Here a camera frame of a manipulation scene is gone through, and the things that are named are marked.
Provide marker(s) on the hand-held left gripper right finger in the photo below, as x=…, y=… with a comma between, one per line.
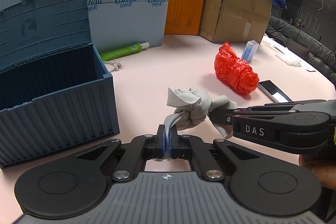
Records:
x=172, y=142

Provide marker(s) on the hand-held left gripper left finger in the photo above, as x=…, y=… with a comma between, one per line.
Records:
x=164, y=140

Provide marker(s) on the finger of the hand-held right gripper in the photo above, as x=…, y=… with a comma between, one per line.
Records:
x=220, y=116
x=288, y=104

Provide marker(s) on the grey knotted cloth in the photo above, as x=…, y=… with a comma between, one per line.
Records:
x=191, y=106

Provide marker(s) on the red plastic bag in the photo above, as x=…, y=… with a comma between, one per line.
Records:
x=233, y=69

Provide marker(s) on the blue ribbed storage box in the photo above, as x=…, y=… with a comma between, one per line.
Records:
x=65, y=119

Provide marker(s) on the person's right hand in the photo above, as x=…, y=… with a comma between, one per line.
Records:
x=320, y=171

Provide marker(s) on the black phone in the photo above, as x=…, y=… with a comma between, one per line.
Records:
x=273, y=88

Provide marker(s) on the clear plastic bags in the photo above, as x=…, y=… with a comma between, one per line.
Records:
x=288, y=58

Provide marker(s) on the black leather sofa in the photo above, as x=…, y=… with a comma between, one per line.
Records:
x=309, y=48

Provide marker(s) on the white paper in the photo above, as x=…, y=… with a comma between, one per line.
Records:
x=273, y=44

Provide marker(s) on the clear box with blue contents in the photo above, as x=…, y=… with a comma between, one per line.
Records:
x=249, y=52

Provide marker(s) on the green tube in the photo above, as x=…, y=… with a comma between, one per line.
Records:
x=120, y=52

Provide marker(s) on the brown cardboard box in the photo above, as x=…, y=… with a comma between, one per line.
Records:
x=236, y=8

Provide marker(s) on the light blue foam board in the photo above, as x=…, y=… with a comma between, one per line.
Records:
x=126, y=24

